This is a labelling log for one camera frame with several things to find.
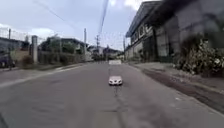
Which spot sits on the white vehicle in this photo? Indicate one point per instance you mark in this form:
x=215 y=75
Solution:
x=115 y=62

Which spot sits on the small white robot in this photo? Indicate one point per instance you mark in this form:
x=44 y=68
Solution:
x=115 y=80

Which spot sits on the utility pole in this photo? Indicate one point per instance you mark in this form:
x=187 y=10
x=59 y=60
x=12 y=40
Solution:
x=97 y=45

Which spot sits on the pale pole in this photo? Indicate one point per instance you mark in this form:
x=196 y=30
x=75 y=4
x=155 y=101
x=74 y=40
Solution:
x=85 y=41

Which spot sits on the grey asphalt road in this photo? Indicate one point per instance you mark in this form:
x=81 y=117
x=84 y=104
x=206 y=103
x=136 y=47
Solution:
x=83 y=100

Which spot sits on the green-roofed building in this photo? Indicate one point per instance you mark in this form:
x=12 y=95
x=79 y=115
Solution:
x=66 y=46

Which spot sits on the large grey building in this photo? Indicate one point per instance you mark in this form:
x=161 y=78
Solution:
x=160 y=33

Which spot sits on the grey concrete roadside strip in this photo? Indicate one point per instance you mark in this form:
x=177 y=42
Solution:
x=186 y=79

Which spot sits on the pale concrete pillar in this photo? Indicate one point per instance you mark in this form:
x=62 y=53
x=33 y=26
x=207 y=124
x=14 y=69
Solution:
x=34 y=49

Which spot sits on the bush with pale flowers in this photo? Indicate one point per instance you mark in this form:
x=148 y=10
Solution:
x=200 y=60

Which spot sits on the pale concrete pavement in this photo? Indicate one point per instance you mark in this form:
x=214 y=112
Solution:
x=20 y=75

